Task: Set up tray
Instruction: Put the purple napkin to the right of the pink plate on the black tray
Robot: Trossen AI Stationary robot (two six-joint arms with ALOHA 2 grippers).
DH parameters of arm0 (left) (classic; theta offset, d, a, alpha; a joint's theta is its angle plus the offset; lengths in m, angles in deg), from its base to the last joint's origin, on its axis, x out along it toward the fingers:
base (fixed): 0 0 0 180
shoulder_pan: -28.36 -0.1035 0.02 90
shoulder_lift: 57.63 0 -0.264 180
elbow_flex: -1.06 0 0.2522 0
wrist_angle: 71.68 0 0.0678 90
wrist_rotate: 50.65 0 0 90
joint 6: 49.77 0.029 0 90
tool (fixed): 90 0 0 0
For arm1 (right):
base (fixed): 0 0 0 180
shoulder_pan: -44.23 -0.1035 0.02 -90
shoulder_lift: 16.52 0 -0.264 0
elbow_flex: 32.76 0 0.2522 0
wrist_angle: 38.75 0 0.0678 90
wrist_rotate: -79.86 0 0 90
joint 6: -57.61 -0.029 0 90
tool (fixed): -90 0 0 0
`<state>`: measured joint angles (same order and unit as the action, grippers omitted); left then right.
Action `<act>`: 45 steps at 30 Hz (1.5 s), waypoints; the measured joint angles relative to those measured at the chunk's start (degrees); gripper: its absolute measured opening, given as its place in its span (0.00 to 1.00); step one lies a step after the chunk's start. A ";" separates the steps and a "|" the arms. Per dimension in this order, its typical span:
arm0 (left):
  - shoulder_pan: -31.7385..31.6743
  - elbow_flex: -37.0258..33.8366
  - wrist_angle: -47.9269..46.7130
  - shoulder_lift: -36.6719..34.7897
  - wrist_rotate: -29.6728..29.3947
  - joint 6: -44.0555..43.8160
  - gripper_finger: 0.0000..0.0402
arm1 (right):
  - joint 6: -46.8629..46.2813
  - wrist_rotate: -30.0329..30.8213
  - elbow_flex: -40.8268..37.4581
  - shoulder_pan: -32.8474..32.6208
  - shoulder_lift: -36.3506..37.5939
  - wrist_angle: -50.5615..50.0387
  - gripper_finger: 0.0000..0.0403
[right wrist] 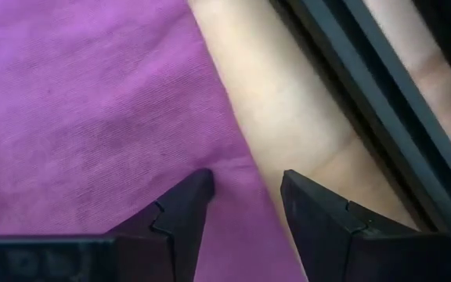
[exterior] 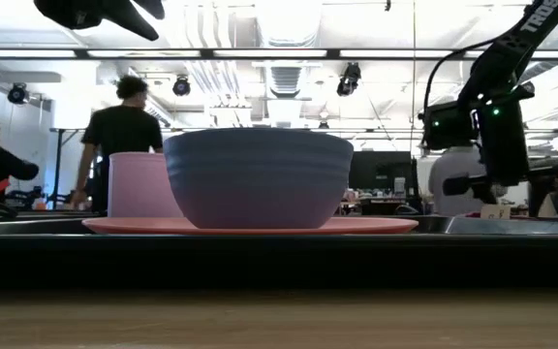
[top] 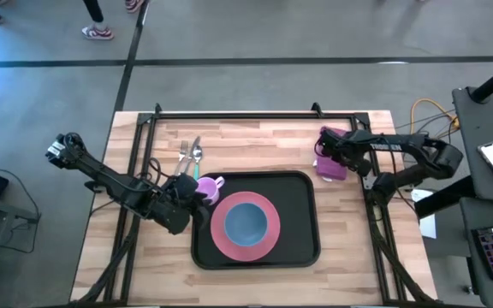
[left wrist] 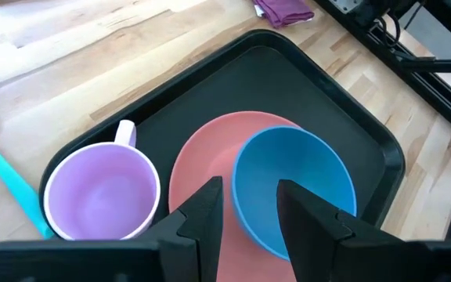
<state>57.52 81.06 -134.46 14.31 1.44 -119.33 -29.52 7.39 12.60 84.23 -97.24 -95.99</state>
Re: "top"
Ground grey desk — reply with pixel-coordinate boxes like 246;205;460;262
451;86;493;308

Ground yellow cable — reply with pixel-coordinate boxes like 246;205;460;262
409;98;461;149

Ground pink plate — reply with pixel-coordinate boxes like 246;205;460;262
210;190;282;264

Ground black floor cable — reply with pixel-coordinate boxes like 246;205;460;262
395;109;460;142

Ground grey side table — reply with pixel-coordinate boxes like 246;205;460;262
0;191;42;308

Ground black aluminium rig frame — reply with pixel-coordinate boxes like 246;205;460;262
69;102;439;307

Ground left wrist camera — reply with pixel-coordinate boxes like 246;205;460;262
173;173;199;196

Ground black plastic tray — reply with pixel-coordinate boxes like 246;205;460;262
190;169;322;271

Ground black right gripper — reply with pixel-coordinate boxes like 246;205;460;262
314;127;375;177

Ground white paper sheet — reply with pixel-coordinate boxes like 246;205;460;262
410;188;438;240

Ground silver fork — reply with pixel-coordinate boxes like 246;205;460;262
174;140;189;176

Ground spoon with green handle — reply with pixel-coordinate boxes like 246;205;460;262
192;145;205;181

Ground light purple mug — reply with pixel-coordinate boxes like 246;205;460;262
195;175;227;207

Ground blue bowl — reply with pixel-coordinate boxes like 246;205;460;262
223;201;270;248

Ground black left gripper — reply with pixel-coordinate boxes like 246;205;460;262
149;173;211;236

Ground purple cloth napkin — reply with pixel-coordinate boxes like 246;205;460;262
314;125;351;182

